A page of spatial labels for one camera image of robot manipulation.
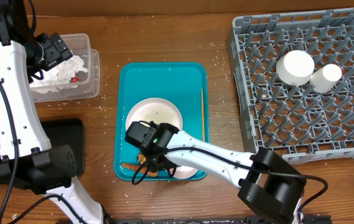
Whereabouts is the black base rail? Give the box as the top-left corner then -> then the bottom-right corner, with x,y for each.
113,215 -> 333,224

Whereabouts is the brown granola bar piece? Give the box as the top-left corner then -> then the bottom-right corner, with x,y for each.
137,153 -> 146,165

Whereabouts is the grey dishwasher rack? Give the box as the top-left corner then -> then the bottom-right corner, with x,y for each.
226,8 -> 354,164

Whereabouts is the black tray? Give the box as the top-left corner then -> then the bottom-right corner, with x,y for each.
0,118 -> 85,175

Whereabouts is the large white pink-rimmed plate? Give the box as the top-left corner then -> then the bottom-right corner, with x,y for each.
126,98 -> 183,129

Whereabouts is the white tissue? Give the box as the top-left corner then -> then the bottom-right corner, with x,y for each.
30,55 -> 88,94

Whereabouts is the orange carrot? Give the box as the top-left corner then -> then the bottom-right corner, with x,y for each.
120,163 -> 159,178

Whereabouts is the small pink bowl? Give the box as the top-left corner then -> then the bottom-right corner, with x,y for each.
170,166 -> 198,179

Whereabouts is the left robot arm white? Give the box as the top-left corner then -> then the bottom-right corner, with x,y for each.
0,0 -> 111,223

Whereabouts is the clear plastic waste bin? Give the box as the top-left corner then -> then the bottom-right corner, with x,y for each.
30,33 -> 100,102

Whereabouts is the wooden chopstick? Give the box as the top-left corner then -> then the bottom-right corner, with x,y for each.
201,88 -> 206,141

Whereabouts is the white paper cup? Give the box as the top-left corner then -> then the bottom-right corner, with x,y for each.
310,64 -> 342,93

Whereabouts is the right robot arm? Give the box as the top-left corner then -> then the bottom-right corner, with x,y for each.
139,123 -> 306,223

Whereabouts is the pale green bowl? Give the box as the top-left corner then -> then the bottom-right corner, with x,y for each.
276,50 -> 315,86

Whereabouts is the small red waste piece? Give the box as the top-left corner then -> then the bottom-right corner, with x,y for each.
70,77 -> 79,83

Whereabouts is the teal plastic tray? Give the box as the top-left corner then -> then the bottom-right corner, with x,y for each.
114,62 -> 210,182

